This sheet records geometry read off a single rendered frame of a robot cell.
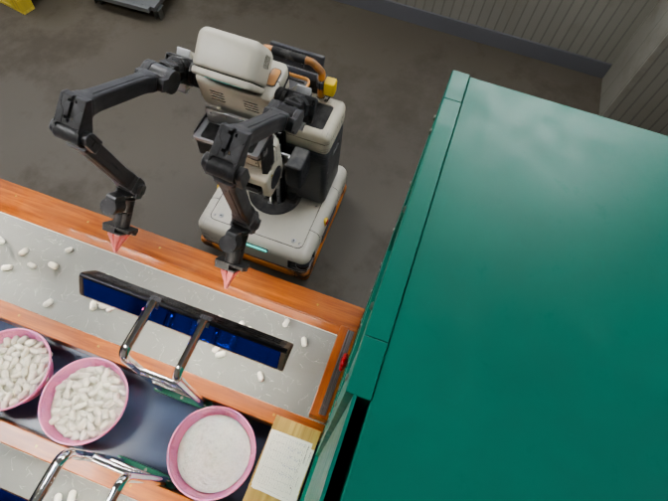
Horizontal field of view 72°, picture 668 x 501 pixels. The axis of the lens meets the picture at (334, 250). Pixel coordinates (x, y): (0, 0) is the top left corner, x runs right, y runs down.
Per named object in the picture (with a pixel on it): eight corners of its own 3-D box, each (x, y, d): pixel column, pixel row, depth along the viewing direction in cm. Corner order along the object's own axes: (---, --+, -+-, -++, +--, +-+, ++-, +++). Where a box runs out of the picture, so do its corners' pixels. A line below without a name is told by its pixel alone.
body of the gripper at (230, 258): (242, 273, 150) (248, 252, 149) (213, 263, 151) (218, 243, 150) (249, 268, 157) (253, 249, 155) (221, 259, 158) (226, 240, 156)
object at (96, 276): (96, 271, 135) (86, 260, 129) (293, 345, 129) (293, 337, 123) (81, 295, 132) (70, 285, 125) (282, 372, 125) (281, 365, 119)
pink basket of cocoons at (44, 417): (63, 365, 157) (50, 357, 149) (143, 364, 159) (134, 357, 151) (42, 449, 145) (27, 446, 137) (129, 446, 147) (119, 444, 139)
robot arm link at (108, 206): (147, 184, 159) (125, 174, 160) (128, 186, 148) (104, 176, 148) (137, 216, 162) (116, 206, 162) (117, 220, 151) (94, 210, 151)
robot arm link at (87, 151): (92, 127, 119) (56, 111, 120) (81, 146, 118) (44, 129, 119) (151, 186, 161) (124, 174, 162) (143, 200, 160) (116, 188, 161)
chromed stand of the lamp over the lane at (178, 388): (183, 340, 164) (147, 292, 125) (235, 360, 162) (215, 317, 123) (156, 392, 155) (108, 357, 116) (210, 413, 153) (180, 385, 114)
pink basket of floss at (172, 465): (165, 429, 150) (157, 425, 142) (244, 398, 156) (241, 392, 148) (186, 516, 139) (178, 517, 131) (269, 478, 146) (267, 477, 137)
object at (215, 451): (201, 407, 153) (197, 404, 148) (262, 430, 151) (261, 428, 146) (167, 477, 143) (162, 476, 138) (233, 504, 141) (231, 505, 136)
